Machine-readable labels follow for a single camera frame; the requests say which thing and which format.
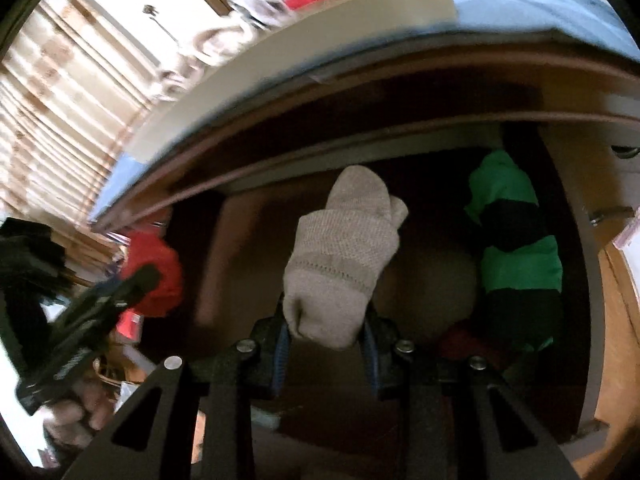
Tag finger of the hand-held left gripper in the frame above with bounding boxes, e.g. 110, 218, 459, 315
55, 265, 164, 342

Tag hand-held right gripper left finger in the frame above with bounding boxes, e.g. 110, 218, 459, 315
60, 309, 293, 480

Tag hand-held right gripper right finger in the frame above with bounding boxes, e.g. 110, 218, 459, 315
361, 309, 583, 480

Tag beige knitted socks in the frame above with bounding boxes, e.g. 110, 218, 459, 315
282, 165, 410, 351

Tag green black striped cloth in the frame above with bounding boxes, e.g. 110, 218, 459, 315
464, 150, 565, 353

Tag shallow cardboard tray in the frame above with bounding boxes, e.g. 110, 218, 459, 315
120, 0, 458, 166

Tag desk side drawer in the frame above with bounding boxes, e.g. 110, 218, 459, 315
545, 122, 640, 211

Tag person's left hand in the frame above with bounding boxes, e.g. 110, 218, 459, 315
42, 377, 121, 448

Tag dark hanging coat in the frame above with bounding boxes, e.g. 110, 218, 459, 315
0, 217, 68, 311

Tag beige patterned curtain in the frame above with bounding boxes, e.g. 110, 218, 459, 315
0, 0, 171, 281

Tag curtain tieback tassel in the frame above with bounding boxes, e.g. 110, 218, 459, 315
142, 4, 181, 43

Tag dark wooden desk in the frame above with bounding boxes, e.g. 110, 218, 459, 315
90, 30, 640, 480

